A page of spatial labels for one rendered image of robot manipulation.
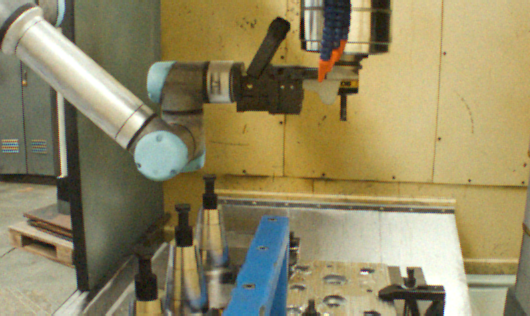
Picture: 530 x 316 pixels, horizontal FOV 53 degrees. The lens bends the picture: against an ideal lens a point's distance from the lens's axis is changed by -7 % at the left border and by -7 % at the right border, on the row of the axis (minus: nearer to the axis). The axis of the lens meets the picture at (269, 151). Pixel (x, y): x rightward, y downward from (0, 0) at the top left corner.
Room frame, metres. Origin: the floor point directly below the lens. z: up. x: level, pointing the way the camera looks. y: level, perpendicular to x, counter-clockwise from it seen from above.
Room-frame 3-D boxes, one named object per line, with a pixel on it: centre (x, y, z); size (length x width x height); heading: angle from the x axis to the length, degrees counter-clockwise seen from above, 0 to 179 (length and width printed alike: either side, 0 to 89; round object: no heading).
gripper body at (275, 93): (0.99, 0.00, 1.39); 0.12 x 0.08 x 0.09; 83
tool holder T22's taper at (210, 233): (0.60, 0.06, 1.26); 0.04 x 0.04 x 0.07
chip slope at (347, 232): (1.64, -0.20, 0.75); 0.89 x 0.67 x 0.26; 84
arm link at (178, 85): (1.01, 0.16, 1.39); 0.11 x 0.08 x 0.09; 83
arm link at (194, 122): (0.99, 0.16, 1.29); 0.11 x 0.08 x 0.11; 176
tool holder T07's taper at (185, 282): (0.49, 0.08, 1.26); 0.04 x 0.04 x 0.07
